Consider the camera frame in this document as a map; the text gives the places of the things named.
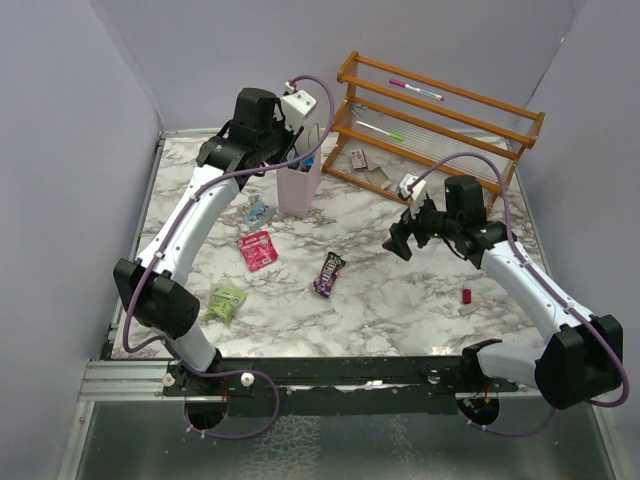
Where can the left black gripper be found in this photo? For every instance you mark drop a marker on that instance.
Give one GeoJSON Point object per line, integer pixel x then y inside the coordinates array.
{"type": "Point", "coordinates": [289, 137]}

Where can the purple m&m's packet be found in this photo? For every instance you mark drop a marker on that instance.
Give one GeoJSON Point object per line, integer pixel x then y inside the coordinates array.
{"type": "Point", "coordinates": [328, 275]}

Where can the small red white box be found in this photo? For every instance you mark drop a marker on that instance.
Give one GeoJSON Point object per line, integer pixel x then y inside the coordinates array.
{"type": "Point", "coordinates": [359, 160]}

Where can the wooden shelf rack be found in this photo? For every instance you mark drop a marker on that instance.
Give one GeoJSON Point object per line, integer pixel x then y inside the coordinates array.
{"type": "Point", "coordinates": [479, 135]}

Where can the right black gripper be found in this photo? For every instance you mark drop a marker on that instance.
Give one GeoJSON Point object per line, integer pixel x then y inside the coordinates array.
{"type": "Point", "coordinates": [400, 231]}

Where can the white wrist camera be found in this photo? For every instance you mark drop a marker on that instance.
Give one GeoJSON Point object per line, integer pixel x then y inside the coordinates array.
{"type": "Point", "coordinates": [296, 106]}
{"type": "Point", "coordinates": [411, 189]}

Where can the pink snack packet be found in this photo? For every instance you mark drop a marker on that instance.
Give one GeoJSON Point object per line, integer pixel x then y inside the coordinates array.
{"type": "Point", "coordinates": [257, 250]}

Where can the small beige block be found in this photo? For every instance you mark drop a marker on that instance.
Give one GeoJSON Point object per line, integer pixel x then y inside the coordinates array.
{"type": "Point", "coordinates": [468, 309]}

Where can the pink marker pen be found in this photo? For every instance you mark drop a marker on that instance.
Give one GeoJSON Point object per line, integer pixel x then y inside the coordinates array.
{"type": "Point", "coordinates": [415, 89]}

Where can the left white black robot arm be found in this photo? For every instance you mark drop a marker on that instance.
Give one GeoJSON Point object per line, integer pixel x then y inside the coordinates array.
{"type": "Point", "coordinates": [151, 287]}

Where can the pink paper bag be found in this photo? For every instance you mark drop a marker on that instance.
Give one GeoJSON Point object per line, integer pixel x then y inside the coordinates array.
{"type": "Point", "coordinates": [296, 189]}

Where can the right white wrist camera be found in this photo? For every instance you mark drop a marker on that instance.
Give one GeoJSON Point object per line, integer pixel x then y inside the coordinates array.
{"type": "Point", "coordinates": [411, 189]}

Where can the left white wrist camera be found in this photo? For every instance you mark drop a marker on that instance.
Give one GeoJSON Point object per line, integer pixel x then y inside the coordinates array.
{"type": "Point", "coordinates": [296, 106]}

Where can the green tipped white pen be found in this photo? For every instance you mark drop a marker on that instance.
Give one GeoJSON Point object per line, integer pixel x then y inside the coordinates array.
{"type": "Point", "coordinates": [392, 135]}

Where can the aluminium frame rail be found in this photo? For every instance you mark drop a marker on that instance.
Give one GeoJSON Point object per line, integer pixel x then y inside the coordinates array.
{"type": "Point", "coordinates": [123, 380]}

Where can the small red cylinder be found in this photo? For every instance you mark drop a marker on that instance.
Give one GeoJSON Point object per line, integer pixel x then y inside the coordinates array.
{"type": "Point", "coordinates": [466, 296]}

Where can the grey blue snack packet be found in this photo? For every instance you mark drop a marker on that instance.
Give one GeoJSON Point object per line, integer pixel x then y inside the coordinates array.
{"type": "Point", "coordinates": [257, 213]}

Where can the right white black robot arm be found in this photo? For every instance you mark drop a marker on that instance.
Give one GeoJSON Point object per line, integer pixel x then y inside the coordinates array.
{"type": "Point", "coordinates": [582, 351]}

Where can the green snack packet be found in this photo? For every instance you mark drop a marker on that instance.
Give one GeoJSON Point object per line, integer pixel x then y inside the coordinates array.
{"type": "Point", "coordinates": [223, 303]}

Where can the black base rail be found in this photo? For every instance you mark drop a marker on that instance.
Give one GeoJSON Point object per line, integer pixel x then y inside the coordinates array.
{"type": "Point", "coordinates": [333, 386]}

